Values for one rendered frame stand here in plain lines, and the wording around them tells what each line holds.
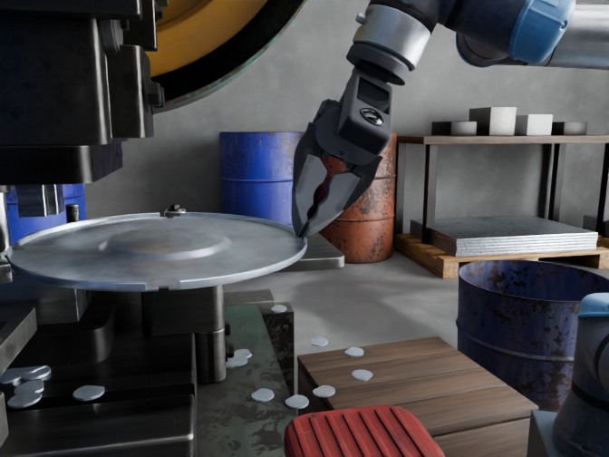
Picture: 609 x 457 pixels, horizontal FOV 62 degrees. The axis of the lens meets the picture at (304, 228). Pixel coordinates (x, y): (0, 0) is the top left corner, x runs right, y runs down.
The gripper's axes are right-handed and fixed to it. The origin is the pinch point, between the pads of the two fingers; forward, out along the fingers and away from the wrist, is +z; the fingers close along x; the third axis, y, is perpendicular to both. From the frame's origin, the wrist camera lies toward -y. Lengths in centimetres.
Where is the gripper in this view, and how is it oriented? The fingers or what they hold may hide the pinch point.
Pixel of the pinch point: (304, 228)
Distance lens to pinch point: 56.3
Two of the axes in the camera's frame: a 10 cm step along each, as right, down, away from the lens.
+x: -9.0, -4.0, -1.5
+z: -4.2, 9.0, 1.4
